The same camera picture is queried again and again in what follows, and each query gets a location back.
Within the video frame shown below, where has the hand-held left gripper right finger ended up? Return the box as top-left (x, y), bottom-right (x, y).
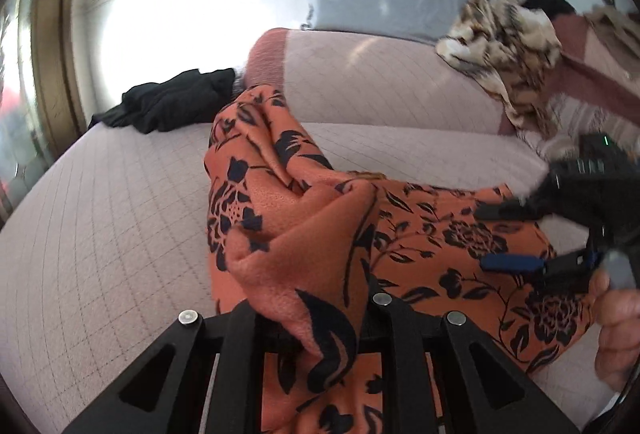
top-left (367, 276), bottom-right (581, 434)

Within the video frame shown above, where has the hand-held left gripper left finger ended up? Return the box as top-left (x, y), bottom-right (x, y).
top-left (62, 299), bottom-right (266, 434)

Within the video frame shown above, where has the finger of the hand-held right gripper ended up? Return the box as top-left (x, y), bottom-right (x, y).
top-left (472, 195), bottom-right (551, 223)
top-left (479, 248), bottom-right (603, 296)

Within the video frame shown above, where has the orange floral blouse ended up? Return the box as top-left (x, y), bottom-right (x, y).
top-left (204, 84), bottom-right (601, 434)

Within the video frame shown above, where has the person's right hand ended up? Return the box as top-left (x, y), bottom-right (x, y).
top-left (594, 270), bottom-right (640, 391)

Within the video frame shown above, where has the striped cushion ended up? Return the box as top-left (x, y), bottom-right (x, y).
top-left (520, 91), bottom-right (640, 160)

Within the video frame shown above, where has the maroon sofa backrest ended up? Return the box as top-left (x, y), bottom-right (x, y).
top-left (550, 11), bottom-right (640, 115)

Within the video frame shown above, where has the beige leaf-print cloth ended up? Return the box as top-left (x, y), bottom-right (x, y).
top-left (436, 0), bottom-right (565, 140)

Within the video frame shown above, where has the pink sofa bolster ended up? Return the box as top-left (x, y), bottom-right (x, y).
top-left (245, 28), bottom-right (516, 135)

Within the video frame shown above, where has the small black garment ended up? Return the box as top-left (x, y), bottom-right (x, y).
top-left (520, 0), bottom-right (576, 17)

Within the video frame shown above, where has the black cloth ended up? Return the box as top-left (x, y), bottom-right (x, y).
top-left (90, 68), bottom-right (238, 135)

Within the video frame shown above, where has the wooden stained-glass door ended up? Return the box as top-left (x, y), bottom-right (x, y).
top-left (0, 0), bottom-right (88, 225)

